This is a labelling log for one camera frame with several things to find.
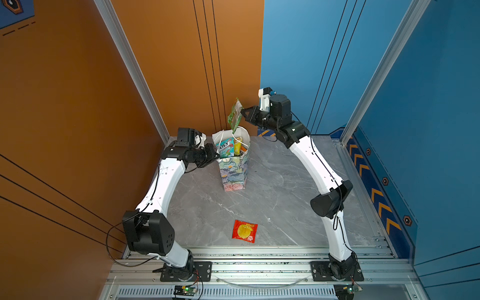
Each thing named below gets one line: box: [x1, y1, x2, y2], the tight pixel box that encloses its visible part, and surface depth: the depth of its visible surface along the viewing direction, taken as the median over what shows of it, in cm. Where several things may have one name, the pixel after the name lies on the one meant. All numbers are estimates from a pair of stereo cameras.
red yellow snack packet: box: [231, 219, 259, 244], surface depth 85 cm
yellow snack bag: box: [233, 136, 243, 156], surface depth 89 cm
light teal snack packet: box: [215, 137, 235, 159], surface depth 86 cm
